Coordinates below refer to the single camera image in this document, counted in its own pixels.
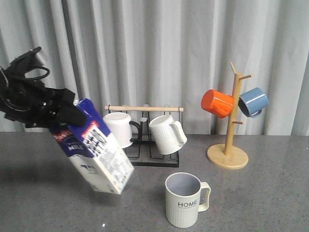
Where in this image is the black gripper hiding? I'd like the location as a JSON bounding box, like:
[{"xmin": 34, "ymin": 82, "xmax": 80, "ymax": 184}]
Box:
[{"xmin": 0, "ymin": 47, "xmax": 86, "ymax": 128}]

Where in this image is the blue white milk carton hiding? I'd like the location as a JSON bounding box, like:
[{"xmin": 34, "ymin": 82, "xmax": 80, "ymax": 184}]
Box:
[{"xmin": 50, "ymin": 99, "xmax": 134, "ymax": 194}]

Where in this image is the cream HOME mug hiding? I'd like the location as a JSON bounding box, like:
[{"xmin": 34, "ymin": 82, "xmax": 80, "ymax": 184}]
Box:
[{"xmin": 165, "ymin": 172, "xmax": 211, "ymax": 228}]

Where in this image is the grey curtain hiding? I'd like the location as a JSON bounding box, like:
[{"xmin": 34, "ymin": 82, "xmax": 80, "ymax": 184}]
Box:
[{"xmin": 0, "ymin": 0, "xmax": 309, "ymax": 135}]

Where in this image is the white ribbed mug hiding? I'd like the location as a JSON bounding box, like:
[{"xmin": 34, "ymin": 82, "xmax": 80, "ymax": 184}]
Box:
[{"xmin": 149, "ymin": 115, "xmax": 187, "ymax": 155}]

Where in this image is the orange mug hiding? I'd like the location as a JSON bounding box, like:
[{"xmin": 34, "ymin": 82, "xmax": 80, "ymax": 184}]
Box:
[{"xmin": 201, "ymin": 89, "xmax": 234, "ymax": 118}]

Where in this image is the wooden mug tree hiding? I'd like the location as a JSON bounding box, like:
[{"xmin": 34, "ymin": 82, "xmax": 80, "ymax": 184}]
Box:
[{"xmin": 206, "ymin": 62, "xmax": 252, "ymax": 170}]

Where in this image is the blue mug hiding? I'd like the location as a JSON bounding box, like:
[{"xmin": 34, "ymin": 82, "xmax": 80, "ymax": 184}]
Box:
[{"xmin": 238, "ymin": 87, "xmax": 269, "ymax": 118}]

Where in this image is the black cable loop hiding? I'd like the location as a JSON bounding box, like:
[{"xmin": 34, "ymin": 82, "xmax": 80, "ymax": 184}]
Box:
[{"xmin": 23, "ymin": 65, "xmax": 51, "ymax": 80}]

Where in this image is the white mug black handle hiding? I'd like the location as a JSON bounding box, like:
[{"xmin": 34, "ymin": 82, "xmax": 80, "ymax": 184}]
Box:
[{"xmin": 103, "ymin": 112, "xmax": 142, "ymax": 148}]

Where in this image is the black wire mug rack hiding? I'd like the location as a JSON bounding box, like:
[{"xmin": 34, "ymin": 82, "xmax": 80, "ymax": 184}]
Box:
[{"xmin": 105, "ymin": 104, "xmax": 183, "ymax": 168}]

